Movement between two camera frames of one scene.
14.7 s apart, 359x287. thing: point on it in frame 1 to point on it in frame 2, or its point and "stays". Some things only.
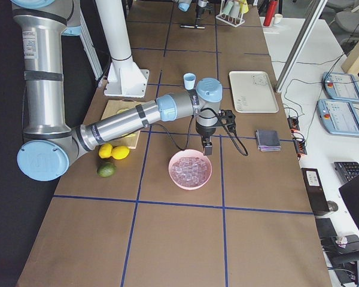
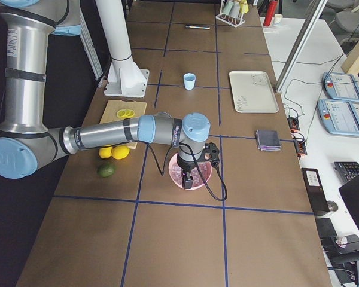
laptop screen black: x=356 y=195 stays
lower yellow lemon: x=105 y=150 stays
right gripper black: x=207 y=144 to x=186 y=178
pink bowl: x=189 y=169 stays
